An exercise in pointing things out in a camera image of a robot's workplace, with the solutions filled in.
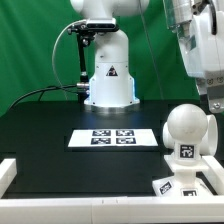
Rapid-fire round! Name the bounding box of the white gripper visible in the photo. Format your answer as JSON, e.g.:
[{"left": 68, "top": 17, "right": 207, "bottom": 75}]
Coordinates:
[{"left": 180, "top": 6, "right": 224, "bottom": 113}]

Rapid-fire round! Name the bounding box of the white lamp bulb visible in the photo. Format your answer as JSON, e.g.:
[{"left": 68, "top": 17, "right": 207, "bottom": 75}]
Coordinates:
[{"left": 167, "top": 104, "right": 208, "bottom": 166}]

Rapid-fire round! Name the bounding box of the white lamp base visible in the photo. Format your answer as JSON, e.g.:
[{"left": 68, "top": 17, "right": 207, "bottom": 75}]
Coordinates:
[{"left": 152, "top": 155, "right": 212, "bottom": 197}]

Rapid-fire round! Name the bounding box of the white lamp hood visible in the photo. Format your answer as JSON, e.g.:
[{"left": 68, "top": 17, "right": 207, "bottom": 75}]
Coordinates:
[{"left": 163, "top": 115, "right": 218, "bottom": 156}]

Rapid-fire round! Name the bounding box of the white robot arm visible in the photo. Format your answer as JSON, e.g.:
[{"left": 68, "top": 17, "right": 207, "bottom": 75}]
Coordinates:
[{"left": 70, "top": 0, "right": 224, "bottom": 113}]

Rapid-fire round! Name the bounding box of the white marker sheet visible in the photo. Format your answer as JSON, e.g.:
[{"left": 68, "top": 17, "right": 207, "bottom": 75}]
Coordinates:
[{"left": 68, "top": 129, "right": 158, "bottom": 148}]

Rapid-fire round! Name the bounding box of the white right rail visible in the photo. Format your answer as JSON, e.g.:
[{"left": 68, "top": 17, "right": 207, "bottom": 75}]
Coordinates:
[{"left": 202, "top": 156, "right": 224, "bottom": 196}]

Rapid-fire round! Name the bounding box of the white rail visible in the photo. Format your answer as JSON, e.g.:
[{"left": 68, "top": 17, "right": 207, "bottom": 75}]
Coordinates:
[
  {"left": 202, "top": 156, "right": 224, "bottom": 196},
  {"left": 0, "top": 196, "right": 224, "bottom": 224},
  {"left": 0, "top": 159, "right": 17, "bottom": 199}
]

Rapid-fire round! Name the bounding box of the white front rail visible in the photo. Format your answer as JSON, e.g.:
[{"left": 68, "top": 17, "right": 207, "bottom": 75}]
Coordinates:
[{"left": 0, "top": 196, "right": 224, "bottom": 224}]

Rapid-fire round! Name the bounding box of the black camera on stand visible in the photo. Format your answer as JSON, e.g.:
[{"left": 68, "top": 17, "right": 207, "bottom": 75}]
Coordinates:
[{"left": 67, "top": 18, "right": 119, "bottom": 103}]

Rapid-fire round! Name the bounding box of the grey camera cable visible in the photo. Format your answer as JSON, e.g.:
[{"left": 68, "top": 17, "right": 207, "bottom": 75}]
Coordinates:
[{"left": 9, "top": 19, "right": 91, "bottom": 109}]

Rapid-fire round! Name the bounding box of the white left rail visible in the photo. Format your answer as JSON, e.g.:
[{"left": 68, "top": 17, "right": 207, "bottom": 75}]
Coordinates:
[{"left": 0, "top": 159, "right": 17, "bottom": 199}]

